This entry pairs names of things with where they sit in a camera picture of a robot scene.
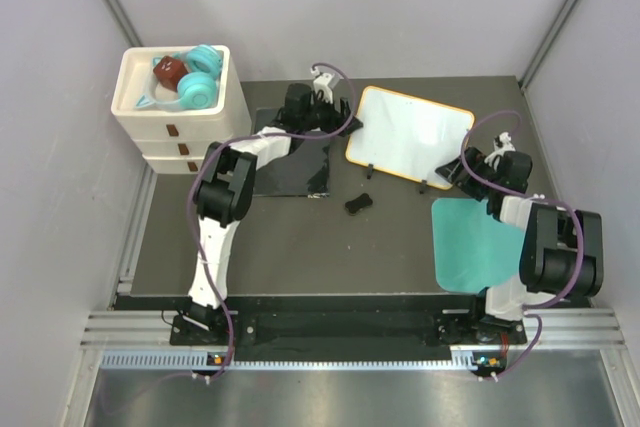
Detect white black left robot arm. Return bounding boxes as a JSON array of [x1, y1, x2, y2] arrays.
[[182, 83, 363, 344]]

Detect grey slotted cable duct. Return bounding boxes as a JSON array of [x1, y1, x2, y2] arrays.
[[100, 350, 502, 372]]

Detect brown cube toy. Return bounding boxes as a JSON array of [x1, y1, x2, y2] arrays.
[[153, 55, 188, 92]]

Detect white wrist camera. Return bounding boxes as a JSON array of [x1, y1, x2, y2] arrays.
[[484, 132, 516, 170], [311, 67, 339, 104]]

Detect dark grey notebook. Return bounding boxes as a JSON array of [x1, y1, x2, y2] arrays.
[[254, 140, 330, 198]]

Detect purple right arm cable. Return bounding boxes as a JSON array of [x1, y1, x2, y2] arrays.
[[459, 110, 586, 381]]

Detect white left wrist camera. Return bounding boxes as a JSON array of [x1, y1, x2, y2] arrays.
[[311, 67, 339, 104]]

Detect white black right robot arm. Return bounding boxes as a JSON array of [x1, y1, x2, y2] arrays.
[[435, 147, 604, 343]]

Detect aluminium frame rail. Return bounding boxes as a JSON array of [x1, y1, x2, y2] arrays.
[[80, 311, 172, 349]]

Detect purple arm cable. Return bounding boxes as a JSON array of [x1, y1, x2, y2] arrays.
[[185, 62, 356, 382], [459, 110, 586, 381]]

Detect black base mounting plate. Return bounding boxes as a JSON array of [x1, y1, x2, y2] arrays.
[[168, 310, 529, 348]]

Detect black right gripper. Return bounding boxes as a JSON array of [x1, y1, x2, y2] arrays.
[[435, 147, 502, 202]]

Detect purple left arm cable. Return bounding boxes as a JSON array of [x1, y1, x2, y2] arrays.
[[185, 62, 356, 382]]

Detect teal cutting mat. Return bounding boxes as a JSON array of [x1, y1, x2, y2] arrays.
[[431, 198, 524, 294]]

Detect yellow framed whiteboard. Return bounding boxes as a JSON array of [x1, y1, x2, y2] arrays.
[[345, 86, 475, 190]]

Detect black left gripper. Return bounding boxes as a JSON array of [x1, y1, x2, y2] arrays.
[[300, 89, 361, 137]]

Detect teal cat ear headphones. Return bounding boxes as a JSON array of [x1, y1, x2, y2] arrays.
[[134, 44, 223, 112]]

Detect white three drawer box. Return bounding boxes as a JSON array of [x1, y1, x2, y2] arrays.
[[111, 45, 252, 174]]

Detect yellow heart eraser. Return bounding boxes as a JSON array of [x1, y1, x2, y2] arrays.
[[344, 193, 373, 216]]

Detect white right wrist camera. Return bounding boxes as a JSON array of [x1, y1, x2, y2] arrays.
[[484, 132, 516, 170]]

